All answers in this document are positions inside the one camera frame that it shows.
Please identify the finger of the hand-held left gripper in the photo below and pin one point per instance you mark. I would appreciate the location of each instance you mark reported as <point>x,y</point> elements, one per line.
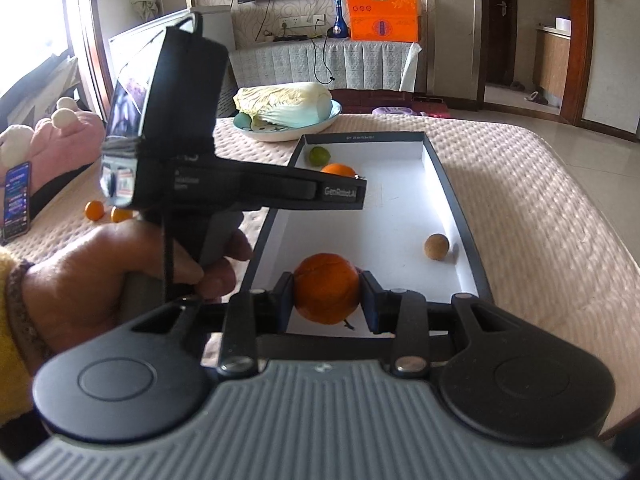
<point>340,192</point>

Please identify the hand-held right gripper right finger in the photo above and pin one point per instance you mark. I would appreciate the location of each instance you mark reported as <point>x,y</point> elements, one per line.
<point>370,305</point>

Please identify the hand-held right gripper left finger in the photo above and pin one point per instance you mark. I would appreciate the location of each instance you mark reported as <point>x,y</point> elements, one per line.
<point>285,305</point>

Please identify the orange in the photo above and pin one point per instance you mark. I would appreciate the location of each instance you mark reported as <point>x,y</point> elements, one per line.
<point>326,287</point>
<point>340,169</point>

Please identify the green lime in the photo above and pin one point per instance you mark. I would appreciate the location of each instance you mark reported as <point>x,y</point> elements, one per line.
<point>318,155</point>

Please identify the grey cardboard box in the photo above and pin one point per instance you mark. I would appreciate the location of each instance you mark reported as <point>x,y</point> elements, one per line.
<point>390,210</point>

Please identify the brown longan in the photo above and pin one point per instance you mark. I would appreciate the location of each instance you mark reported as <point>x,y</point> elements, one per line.
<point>436,247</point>

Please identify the small orange tangerine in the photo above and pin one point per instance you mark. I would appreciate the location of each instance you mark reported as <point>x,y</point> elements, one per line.
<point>121,214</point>
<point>93,210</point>

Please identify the person's left forearm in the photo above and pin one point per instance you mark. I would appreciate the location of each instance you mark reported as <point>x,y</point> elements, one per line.
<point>9,340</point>

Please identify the person's left hand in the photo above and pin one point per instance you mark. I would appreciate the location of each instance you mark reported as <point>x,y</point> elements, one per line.
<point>100,270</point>

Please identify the pale ceramic plate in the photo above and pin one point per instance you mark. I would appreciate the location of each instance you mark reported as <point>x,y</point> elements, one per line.
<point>305,131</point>

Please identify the purple basin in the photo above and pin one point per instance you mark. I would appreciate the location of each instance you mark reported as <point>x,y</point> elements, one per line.
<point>392,110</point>

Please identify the napa cabbage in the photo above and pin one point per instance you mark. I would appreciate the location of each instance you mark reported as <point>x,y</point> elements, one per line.
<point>285,102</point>

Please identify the dark wooden television cabinet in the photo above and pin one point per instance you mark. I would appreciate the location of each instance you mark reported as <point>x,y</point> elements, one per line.
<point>380,97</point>

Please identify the pink plush toy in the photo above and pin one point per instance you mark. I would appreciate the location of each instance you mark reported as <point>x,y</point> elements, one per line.
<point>65,140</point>

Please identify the red object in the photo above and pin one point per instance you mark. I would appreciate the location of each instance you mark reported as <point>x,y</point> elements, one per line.
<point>430,105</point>

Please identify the black power strip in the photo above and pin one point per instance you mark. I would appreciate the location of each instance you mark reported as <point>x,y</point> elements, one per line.
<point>290,37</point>

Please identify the white lace cabinet cover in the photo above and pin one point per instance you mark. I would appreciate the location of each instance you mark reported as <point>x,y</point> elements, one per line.
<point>360,65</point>

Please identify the dark cloth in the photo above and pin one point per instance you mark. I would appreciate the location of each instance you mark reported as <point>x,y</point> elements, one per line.
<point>60,182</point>

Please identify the blue glass bottle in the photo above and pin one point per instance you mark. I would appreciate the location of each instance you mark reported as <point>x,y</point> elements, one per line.
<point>340,22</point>

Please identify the orange gift box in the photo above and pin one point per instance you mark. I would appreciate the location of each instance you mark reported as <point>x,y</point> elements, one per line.
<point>385,10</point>

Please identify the black smartphone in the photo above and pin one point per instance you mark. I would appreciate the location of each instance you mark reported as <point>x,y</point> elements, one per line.
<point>17,200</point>

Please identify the grey slipper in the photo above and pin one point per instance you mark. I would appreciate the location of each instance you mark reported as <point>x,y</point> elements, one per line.
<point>537,98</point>
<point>516,85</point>

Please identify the dark wooden door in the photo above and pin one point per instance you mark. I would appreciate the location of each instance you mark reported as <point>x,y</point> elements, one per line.
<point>500,20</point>

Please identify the wooden kitchen counter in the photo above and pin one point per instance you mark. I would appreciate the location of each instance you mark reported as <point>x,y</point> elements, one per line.
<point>552,60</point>

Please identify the white box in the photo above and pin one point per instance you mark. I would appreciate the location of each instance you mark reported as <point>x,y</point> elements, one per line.
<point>562,24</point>

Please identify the white wall socket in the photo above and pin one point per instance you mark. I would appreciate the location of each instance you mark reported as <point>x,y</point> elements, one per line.
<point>318,19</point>
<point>288,23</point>

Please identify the brown wooden door frame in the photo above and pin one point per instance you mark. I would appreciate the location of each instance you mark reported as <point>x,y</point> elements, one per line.
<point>575,40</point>

